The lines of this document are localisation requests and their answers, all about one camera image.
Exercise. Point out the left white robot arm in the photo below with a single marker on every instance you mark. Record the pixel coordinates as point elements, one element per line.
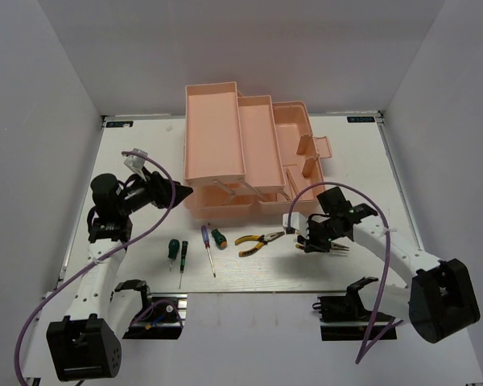
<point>85,343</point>

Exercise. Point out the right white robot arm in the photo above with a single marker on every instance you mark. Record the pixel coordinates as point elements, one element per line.
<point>437,299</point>

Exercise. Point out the right table corner label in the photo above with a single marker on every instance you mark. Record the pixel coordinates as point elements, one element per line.
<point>360,119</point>

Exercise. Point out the left table corner label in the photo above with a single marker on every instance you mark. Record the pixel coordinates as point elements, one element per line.
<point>119,124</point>

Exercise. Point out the pink plastic toolbox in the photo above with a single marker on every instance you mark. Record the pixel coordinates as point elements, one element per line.
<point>248,155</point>

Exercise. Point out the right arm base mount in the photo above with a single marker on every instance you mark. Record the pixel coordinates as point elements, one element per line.
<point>340,321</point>

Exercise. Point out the yellow combination pliers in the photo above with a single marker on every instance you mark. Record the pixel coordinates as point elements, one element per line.
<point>260,240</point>

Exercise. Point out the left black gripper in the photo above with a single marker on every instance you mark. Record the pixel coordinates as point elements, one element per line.
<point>158,188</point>

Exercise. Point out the table corner label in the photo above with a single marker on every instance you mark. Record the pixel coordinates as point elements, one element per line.
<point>119,124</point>
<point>360,119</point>

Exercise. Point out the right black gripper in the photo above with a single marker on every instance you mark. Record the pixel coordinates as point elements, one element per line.
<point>311,244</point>

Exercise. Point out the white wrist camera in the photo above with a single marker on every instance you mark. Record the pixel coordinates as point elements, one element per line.
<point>295,223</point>
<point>135,162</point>

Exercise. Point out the yellow needle-nose pliers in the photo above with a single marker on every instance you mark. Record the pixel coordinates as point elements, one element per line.
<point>340,249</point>

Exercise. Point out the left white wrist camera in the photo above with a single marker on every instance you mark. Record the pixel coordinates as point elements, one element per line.
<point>135,162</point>

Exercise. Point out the thin green precision screwdriver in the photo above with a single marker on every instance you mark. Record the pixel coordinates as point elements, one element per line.
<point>183,255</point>

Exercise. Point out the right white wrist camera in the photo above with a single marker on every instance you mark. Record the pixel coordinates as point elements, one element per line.
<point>295,223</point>

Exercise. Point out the blue red long screwdriver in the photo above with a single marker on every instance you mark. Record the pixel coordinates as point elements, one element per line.
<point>206,240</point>

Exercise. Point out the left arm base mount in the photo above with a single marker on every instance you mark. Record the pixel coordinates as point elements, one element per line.
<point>161,323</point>

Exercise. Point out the green orange stubby screwdriver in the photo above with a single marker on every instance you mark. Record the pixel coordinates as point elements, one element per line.
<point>218,237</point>

